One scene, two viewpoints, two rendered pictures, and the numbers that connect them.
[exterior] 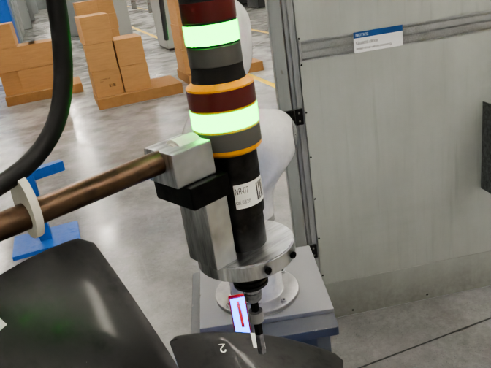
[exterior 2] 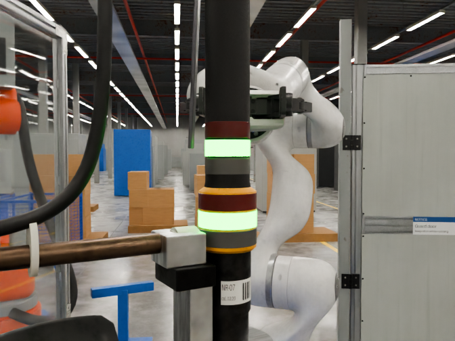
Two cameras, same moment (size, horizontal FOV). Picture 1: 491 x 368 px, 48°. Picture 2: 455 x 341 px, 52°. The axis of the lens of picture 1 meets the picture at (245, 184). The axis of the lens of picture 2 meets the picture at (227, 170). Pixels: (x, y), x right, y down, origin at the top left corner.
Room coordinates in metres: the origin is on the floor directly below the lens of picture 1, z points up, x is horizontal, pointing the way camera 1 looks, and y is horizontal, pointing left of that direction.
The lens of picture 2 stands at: (0.01, -0.05, 1.60)
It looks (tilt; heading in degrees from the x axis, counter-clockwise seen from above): 2 degrees down; 10
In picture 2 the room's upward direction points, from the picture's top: straight up
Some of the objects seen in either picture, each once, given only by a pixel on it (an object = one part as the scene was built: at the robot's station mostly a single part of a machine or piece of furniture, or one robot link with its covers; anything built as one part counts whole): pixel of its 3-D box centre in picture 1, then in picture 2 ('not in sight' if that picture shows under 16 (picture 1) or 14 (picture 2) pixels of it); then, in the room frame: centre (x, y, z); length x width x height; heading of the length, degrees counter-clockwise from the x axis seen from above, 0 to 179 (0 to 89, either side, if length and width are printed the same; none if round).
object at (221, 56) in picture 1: (214, 53); (227, 166); (0.35, 0.01, 1.59); 0.03 x 0.03 x 0.01
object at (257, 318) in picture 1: (257, 323); not in sight; (0.35, 0.01, 1.39); 0.01 x 0.01 x 0.05
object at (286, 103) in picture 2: not in sight; (292, 103); (0.56, -0.03, 1.66); 0.07 x 0.03 x 0.03; 5
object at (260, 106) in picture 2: not in sight; (246, 110); (0.64, 0.03, 1.66); 0.11 x 0.10 x 0.07; 5
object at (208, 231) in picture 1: (226, 198); (215, 293); (0.34, 0.01, 1.50); 0.09 x 0.07 x 0.10; 130
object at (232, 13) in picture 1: (207, 9); (227, 130); (0.35, 0.01, 1.62); 0.03 x 0.03 x 0.01
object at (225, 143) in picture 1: (227, 133); (227, 235); (0.35, 0.01, 1.54); 0.04 x 0.04 x 0.01
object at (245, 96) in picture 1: (221, 93); (227, 199); (0.35, 0.01, 1.57); 0.04 x 0.04 x 0.01
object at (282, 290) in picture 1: (252, 257); not in sight; (1.07, 0.01, 1.03); 0.19 x 0.19 x 0.18
